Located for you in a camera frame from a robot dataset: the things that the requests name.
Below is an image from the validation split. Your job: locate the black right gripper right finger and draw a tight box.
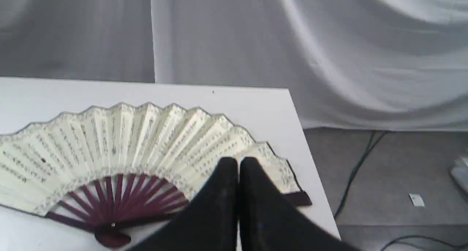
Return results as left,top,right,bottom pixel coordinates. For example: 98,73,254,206
239,157,356,251

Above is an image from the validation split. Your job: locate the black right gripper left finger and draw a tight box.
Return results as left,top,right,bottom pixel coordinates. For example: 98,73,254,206
131,157,238,251

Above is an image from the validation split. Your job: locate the cream paper folding fan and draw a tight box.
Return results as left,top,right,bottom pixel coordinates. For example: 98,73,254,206
0,102,312,249

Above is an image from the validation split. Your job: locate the white paper tag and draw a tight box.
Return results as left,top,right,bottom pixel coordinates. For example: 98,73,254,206
408,193,426,207

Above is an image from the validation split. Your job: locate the grey backdrop curtain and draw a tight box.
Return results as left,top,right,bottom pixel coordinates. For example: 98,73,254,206
0,0,468,131

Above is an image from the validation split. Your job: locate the white object on floor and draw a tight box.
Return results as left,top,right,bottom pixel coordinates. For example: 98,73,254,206
450,155,468,195

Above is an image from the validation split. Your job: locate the dark floor cable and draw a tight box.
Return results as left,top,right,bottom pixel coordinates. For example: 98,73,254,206
333,131,388,219

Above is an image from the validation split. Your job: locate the black floor cable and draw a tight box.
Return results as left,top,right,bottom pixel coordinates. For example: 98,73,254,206
380,235,468,251

